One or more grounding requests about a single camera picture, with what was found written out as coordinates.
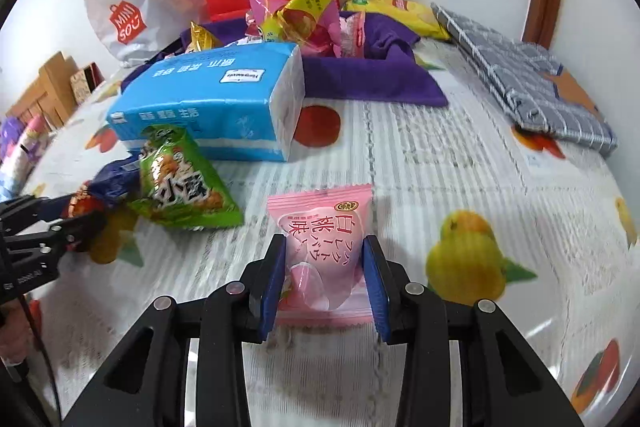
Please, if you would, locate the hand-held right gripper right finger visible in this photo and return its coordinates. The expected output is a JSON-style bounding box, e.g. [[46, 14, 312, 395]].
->
[[362, 234, 586, 427]]

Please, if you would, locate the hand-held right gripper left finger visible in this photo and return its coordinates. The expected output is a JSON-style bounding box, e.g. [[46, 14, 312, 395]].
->
[[62, 234, 288, 427]]

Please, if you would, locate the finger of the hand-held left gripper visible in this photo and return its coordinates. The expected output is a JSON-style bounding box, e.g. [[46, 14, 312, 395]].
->
[[0, 194, 71, 229], [0, 212, 108, 258]]

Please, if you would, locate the dark blue snack packet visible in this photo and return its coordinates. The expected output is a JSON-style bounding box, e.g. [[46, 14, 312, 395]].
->
[[67, 157, 146, 228]]

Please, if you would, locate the pink peach snack packet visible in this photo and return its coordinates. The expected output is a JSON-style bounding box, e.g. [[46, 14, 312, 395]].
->
[[266, 183, 375, 328]]

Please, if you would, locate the purple towel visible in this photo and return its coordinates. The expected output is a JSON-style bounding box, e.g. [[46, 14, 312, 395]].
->
[[120, 9, 448, 108]]

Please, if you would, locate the yellow orange snack packet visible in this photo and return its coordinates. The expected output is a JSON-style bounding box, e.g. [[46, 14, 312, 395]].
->
[[189, 21, 223, 54]]

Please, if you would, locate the person's left hand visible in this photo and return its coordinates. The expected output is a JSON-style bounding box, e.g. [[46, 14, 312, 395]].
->
[[0, 302, 28, 365]]

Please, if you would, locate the pink purple package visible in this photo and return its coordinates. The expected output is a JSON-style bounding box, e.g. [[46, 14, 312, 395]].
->
[[0, 114, 53, 188]]

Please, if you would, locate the green snack packet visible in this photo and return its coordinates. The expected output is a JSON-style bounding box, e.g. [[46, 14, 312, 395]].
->
[[127, 124, 245, 229]]

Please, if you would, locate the wooden cabinet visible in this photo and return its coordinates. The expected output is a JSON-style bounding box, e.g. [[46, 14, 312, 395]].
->
[[5, 51, 106, 132]]

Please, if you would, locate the small patterned box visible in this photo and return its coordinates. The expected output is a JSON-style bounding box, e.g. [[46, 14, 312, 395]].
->
[[70, 63, 106, 102]]

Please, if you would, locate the blue tissue pack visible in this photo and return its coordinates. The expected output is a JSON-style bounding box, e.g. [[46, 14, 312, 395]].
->
[[106, 43, 307, 164]]

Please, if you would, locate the grey checked cloth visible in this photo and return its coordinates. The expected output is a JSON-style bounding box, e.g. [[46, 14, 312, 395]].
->
[[431, 3, 618, 158]]

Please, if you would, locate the pink wrapped snack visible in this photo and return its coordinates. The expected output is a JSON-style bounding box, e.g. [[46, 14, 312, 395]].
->
[[244, 0, 286, 40]]

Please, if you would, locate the yellow chips bag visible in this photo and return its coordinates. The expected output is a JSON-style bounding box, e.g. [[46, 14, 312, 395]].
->
[[341, 0, 451, 42]]

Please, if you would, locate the yellow pink snack packet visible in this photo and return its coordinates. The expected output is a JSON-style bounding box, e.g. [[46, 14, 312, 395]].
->
[[257, 0, 341, 58]]

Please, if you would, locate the black cable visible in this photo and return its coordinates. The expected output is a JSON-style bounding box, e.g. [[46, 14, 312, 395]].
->
[[15, 294, 66, 427]]

